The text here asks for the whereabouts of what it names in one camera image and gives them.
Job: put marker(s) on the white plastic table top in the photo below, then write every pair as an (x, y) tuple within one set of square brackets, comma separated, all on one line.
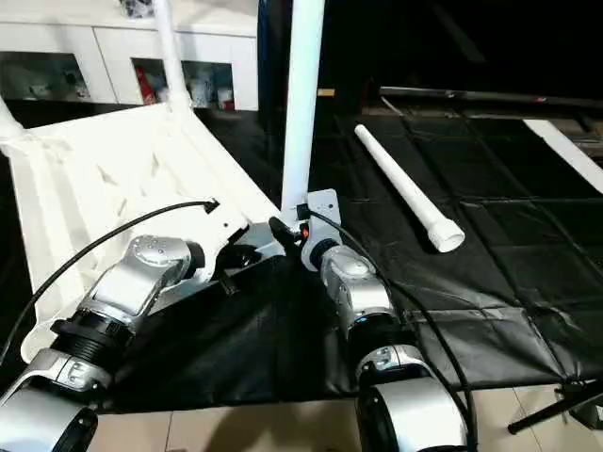
[(122, 179)]

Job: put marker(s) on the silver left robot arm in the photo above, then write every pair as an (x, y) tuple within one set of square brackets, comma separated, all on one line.
[(104, 320)]

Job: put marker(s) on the small tan label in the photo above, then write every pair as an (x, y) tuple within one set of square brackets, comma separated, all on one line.
[(326, 92)]

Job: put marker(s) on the small white jar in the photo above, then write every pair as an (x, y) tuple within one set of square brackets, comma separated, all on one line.
[(226, 97)]

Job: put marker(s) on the black work mat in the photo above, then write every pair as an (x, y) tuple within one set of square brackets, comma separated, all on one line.
[(490, 282)]

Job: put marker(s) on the small red bottle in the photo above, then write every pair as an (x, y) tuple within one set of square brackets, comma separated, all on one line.
[(146, 87)]

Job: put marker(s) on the long black bar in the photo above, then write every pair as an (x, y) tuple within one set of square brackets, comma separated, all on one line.
[(490, 96)]

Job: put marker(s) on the large black cabinet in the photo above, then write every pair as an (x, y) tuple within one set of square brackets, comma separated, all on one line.
[(452, 42)]

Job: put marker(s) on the small dark figurines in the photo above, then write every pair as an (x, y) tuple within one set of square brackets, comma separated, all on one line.
[(52, 89)]

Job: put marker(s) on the white glass-door cabinet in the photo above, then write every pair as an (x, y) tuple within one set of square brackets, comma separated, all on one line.
[(94, 52)]

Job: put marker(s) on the small grey metal object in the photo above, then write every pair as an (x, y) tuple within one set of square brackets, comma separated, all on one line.
[(137, 8)]

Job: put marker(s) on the white board strip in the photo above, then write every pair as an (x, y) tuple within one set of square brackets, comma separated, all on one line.
[(565, 151)]

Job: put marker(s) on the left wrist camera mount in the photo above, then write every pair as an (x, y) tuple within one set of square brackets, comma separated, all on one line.
[(221, 235)]

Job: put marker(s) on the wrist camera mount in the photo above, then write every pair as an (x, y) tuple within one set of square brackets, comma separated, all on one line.
[(221, 235), (322, 212)]

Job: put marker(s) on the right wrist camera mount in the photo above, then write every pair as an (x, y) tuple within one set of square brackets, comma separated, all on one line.
[(322, 212)]

